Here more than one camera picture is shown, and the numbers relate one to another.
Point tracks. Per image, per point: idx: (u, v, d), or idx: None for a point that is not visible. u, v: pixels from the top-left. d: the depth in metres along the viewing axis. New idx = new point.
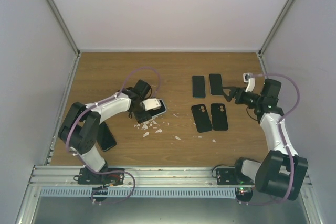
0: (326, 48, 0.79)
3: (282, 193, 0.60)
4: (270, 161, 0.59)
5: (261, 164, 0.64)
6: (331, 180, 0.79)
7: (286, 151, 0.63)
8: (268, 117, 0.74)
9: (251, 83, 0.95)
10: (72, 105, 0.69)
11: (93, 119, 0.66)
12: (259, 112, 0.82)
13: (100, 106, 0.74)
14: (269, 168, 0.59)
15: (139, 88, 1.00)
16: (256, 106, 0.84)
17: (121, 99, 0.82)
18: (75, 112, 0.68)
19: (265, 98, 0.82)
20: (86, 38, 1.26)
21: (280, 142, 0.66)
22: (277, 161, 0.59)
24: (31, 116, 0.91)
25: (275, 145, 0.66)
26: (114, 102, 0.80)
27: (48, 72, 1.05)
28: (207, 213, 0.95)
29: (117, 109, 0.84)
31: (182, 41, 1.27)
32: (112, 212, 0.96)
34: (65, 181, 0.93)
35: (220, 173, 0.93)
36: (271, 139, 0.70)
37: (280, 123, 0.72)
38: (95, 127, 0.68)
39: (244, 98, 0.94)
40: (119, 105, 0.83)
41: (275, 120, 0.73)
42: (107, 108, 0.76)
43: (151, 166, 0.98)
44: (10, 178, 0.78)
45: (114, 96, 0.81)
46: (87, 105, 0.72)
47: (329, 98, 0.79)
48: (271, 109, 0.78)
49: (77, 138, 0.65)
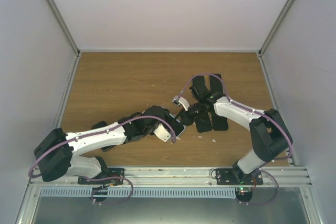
0: (326, 49, 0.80)
3: (286, 148, 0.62)
4: (258, 130, 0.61)
5: (254, 140, 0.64)
6: (331, 180, 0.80)
7: (257, 114, 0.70)
8: (219, 105, 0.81)
9: (184, 102, 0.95)
10: (54, 130, 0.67)
11: (62, 156, 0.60)
12: (209, 108, 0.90)
13: (81, 139, 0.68)
14: (262, 135, 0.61)
15: (145, 120, 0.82)
16: (205, 107, 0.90)
17: (112, 134, 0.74)
18: (53, 139, 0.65)
19: (200, 95, 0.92)
20: (86, 38, 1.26)
21: (247, 112, 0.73)
22: (261, 126, 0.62)
24: (30, 115, 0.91)
25: (246, 117, 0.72)
26: (102, 136, 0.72)
27: (48, 73, 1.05)
28: (207, 213, 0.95)
29: (108, 144, 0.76)
31: (182, 41, 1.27)
32: (112, 212, 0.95)
34: (65, 181, 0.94)
35: (220, 173, 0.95)
36: (239, 117, 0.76)
37: (231, 101, 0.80)
38: (65, 163, 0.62)
39: (190, 114, 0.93)
40: (111, 140, 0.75)
41: (227, 102, 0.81)
42: (90, 143, 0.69)
43: (151, 166, 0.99)
44: (11, 178, 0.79)
45: (105, 130, 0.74)
46: (69, 135, 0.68)
47: (329, 98, 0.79)
48: (214, 98, 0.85)
49: (44, 166, 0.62)
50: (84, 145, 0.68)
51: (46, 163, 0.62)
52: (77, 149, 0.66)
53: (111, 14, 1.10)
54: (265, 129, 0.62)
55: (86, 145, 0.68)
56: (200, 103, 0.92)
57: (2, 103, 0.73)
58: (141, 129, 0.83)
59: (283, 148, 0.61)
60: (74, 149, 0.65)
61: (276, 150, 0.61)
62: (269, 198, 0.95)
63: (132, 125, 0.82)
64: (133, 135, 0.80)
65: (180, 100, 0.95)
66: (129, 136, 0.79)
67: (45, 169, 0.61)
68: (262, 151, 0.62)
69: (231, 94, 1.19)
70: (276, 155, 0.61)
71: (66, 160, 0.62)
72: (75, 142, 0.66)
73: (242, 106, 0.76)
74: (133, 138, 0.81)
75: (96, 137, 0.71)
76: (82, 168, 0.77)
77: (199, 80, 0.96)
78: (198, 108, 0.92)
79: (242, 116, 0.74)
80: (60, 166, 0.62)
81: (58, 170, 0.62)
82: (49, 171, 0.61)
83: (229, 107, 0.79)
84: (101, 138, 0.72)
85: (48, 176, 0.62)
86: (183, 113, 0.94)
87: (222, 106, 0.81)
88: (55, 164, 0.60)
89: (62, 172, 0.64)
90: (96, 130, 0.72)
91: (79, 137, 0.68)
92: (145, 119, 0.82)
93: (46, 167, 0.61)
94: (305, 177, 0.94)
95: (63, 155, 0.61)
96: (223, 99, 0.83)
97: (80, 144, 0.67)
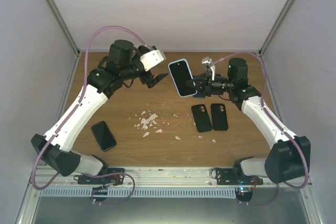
0: (326, 48, 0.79)
3: (296, 174, 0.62)
4: (279, 155, 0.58)
5: (268, 157, 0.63)
6: (331, 181, 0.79)
7: (285, 136, 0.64)
8: (250, 105, 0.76)
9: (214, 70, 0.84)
10: (32, 139, 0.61)
11: (56, 155, 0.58)
12: (236, 100, 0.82)
13: (60, 131, 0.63)
14: (281, 160, 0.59)
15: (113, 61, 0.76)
16: (232, 96, 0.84)
17: (87, 102, 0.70)
18: (37, 145, 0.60)
19: (236, 82, 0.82)
20: (86, 38, 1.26)
21: (276, 129, 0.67)
22: (284, 152, 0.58)
24: (30, 114, 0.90)
25: (274, 134, 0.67)
26: (77, 112, 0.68)
27: (48, 72, 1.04)
28: (206, 212, 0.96)
29: (92, 113, 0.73)
31: (182, 41, 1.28)
32: (113, 212, 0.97)
34: (65, 181, 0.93)
35: (220, 173, 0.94)
36: (264, 127, 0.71)
37: (264, 107, 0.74)
38: (66, 158, 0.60)
39: (213, 86, 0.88)
40: (90, 110, 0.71)
41: (259, 107, 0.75)
42: (72, 129, 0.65)
43: (151, 166, 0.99)
44: (10, 178, 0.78)
45: (76, 104, 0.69)
46: (48, 135, 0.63)
47: (329, 98, 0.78)
48: (247, 93, 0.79)
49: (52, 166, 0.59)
50: (66, 133, 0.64)
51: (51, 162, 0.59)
52: (64, 142, 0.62)
53: (111, 16, 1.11)
54: (287, 156, 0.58)
55: (70, 132, 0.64)
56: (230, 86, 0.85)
57: (1, 103, 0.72)
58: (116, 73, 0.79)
59: (293, 173, 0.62)
60: (61, 145, 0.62)
61: (286, 175, 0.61)
62: (269, 198, 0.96)
63: (102, 74, 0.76)
64: (110, 83, 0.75)
65: (212, 67, 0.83)
66: (108, 86, 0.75)
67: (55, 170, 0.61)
68: (273, 173, 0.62)
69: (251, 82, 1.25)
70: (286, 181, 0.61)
71: (64, 155, 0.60)
72: (58, 137, 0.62)
73: (273, 119, 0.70)
74: (112, 87, 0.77)
75: (74, 117, 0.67)
76: (86, 165, 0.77)
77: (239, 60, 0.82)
78: (226, 85, 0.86)
79: (269, 131, 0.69)
80: (63, 163, 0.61)
81: (65, 167, 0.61)
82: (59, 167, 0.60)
83: (261, 113, 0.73)
84: (79, 115, 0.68)
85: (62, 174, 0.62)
86: (208, 83, 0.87)
87: (252, 108, 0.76)
88: (57, 164, 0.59)
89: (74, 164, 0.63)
90: (69, 111, 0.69)
91: (56, 131, 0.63)
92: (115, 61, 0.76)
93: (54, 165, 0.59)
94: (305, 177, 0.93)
95: (58, 152, 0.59)
96: (255, 99, 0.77)
97: (62, 134, 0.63)
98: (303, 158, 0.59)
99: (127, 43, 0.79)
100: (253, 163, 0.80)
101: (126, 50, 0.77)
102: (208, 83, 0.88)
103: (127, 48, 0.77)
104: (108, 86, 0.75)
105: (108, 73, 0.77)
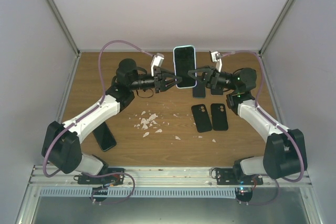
0: (327, 48, 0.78)
3: (296, 168, 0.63)
4: (273, 147, 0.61)
5: (266, 152, 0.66)
6: (331, 181, 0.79)
7: (279, 130, 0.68)
8: (244, 107, 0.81)
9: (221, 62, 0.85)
10: (50, 124, 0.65)
11: (70, 142, 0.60)
12: (232, 105, 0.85)
13: (79, 123, 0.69)
14: (277, 151, 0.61)
15: (122, 82, 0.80)
16: (229, 99, 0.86)
17: (106, 106, 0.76)
18: (53, 131, 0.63)
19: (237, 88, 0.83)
20: (86, 38, 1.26)
21: (270, 124, 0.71)
22: (279, 145, 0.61)
24: (29, 114, 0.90)
25: (267, 129, 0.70)
26: (96, 112, 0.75)
27: (47, 72, 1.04)
28: (206, 212, 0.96)
29: (105, 116, 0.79)
31: (181, 41, 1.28)
32: (113, 212, 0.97)
34: (65, 181, 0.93)
35: (220, 173, 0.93)
36: (259, 125, 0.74)
37: (258, 107, 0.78)
38: (76, 149, 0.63)
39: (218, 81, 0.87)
40: (106, 112, 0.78)
41: (253, 107, 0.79)
42: (88, 123, 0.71)
43: (151, 166, 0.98)
44: (10, 179, 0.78)
45: (97, 104, 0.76)
46: (66, 124, 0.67)
47: (329, 98, 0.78)
48: (241, 98, 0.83)
49: (60, 156, 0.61)
50: (84, 125, 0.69)
51: (60, 152, 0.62)
52: (80, 131, 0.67)
53: (111, 16, 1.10)
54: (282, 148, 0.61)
55: (86, 126, 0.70)
56: (233, 83, 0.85)
57: (1, 103, 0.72)
58: (129, 90, 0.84)
59: (292, 168, 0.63)
60: (78, 132, 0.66)
61: (285, 170, 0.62)
62: (269, 198, 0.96)
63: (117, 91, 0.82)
64: (125, 99, 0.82)
65: (219, 61, 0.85)
66: (123, 102, 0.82)
67: (60, 163, 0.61)
68: (272, 168, 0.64)
69: (253, 94, 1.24)
70: (285, 175, 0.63)
71: (75, 145, 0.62)
72: (76, 126, 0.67)
73: (266, 116, 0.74)
74: (126, 102, 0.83)
75: (92, 115, 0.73)
76: (88, 162, 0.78)
77: (247, 71, 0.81)
78: (230, 82, 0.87)
79: (263, 126, 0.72)
80: (73, 153, 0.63)
81: (72, 159, 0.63)
82: (65, 158, 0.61)
83: (253, 112, 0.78)
84: (97, 114, 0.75)
85: (64, 169, 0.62)
86: (216, 75, 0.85)
87: (246, 109, 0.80)
88: (66, 155, 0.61)
89: (79, 159, 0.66)
90: (89, 109, 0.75)
91: (75, 121, 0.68)
92: (122, 82, 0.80)
93: (62, 155, 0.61)
94: (305, 177, 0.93)
95: (70, 141, 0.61)
96: (250, 102, 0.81)
97: (81, 125, 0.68)
98: (298, 149, 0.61)
99: (131, 63, 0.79)
100: (254, 161, 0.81)
101: (129, 72, 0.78)
102: (215, 75, 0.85)
103: (130, 70, 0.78)
104: (123, 102, 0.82)
105: (123, 89, 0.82)
